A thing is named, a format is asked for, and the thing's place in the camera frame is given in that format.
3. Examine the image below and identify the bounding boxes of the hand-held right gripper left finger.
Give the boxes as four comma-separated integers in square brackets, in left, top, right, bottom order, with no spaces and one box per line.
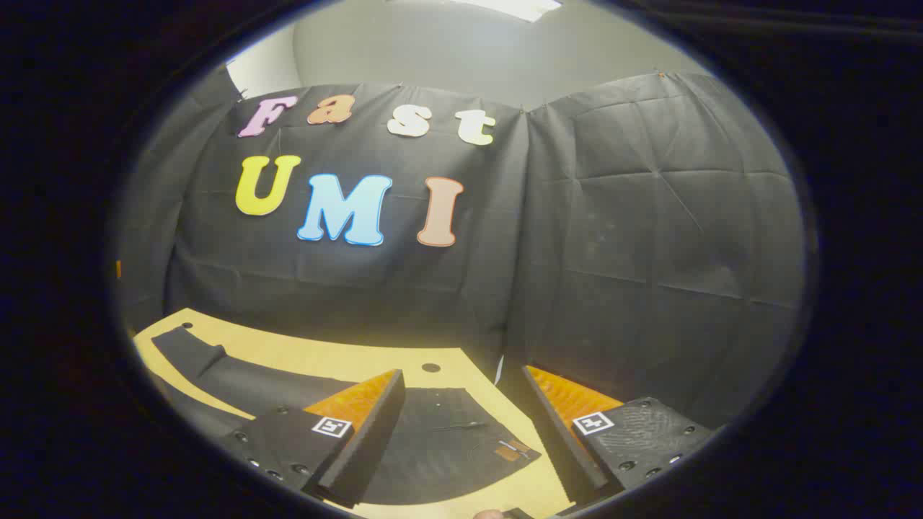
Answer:
[220,369,406,509]

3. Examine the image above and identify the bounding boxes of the dark grey jeans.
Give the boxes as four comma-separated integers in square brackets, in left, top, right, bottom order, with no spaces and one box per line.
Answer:
[150,326,542,507]

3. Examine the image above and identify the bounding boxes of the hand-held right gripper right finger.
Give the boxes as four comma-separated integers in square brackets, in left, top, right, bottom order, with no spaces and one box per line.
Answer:
[521,365,715,505]

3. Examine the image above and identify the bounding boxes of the black backdrop cloth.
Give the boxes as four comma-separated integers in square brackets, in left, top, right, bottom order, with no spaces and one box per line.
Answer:
[115,68,807,433]

